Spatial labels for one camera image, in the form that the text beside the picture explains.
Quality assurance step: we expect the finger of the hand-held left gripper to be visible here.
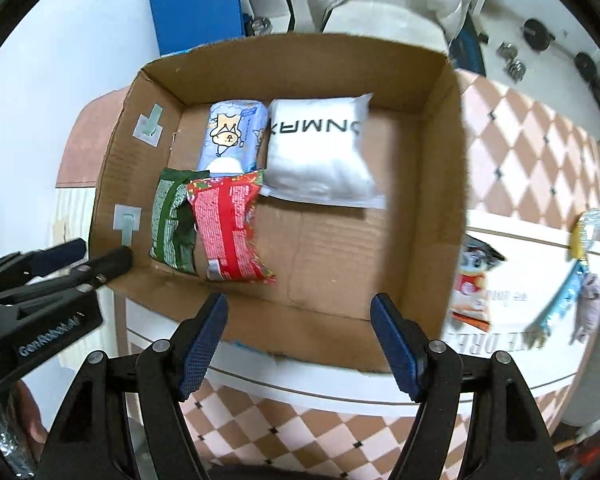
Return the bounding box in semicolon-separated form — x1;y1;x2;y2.
0;247;134;306
0;239;89;286

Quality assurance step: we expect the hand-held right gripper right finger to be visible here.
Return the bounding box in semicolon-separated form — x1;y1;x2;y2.
370;294;556;480

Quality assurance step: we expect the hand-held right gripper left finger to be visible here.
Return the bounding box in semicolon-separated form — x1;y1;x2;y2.
40;292;230;480

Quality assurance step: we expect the green snack packet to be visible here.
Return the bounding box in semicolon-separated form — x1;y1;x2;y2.
149;167;211;275

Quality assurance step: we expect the cardboard box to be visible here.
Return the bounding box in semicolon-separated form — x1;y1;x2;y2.
88;33;473;374

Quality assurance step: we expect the red snack packet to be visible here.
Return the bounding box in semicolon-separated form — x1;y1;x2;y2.
187;170;277;284

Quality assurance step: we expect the blue cartoon tissue pack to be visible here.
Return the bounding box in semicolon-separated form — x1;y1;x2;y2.
196;100;270;175

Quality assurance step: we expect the white soft pouch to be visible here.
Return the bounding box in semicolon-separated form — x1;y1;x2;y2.
258;92;387;210

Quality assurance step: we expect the orange white cartoon packet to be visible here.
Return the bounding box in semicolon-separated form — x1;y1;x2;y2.
449;234;507;333

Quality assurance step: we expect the light blue snack packet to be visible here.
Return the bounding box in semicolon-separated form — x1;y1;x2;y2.
534;255;590;336

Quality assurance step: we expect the grey plush toy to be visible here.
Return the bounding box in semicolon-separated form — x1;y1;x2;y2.
571;272;600;345

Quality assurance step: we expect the yellow blue packet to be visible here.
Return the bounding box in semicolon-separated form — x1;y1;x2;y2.
570;209;600;261

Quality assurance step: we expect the blue folder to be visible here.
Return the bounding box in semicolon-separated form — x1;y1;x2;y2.
148;0;246;57

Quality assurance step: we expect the chrome dumbbell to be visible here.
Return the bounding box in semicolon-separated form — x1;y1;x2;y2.
497;41;528;82

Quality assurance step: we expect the white cushion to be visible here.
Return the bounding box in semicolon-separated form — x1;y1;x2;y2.
323;2;449;55

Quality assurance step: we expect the black dumbbell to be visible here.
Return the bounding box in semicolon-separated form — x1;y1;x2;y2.
522;18;557;52

